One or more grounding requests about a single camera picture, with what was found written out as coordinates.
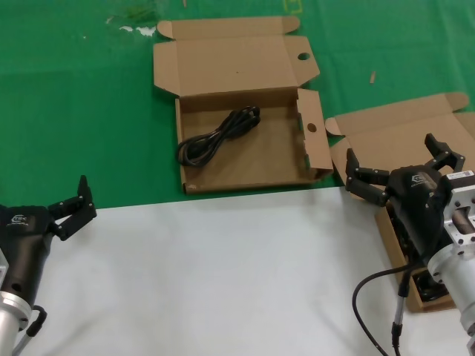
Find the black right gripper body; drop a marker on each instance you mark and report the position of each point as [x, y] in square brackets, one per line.
[415, 200]

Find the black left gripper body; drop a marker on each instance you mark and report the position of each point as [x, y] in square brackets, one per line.
[24, 241]

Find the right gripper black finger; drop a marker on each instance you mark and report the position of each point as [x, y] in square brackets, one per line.
[364, 181]
[450, 159]

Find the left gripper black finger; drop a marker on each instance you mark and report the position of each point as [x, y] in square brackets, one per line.
[76, 213]

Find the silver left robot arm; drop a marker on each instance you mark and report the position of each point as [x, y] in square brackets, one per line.
[11, 319]

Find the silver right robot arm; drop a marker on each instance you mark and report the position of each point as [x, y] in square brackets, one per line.
[458, 282]

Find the cardboard box with round holes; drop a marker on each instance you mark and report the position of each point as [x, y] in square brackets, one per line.
[241, 63]

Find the green table mat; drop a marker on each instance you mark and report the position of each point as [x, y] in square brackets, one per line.
[74, 111]

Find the long wooden splinter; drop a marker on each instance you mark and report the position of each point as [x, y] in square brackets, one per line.
[373, 77]

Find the clear plastic film scrap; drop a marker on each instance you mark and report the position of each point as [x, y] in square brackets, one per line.
[143, 29]

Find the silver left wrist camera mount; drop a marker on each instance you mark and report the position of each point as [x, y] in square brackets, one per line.
[3, 270]

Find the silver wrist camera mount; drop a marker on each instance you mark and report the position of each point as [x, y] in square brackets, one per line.
[462, 207]
[3, 270]

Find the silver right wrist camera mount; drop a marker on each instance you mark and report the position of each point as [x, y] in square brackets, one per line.
[462, 207]

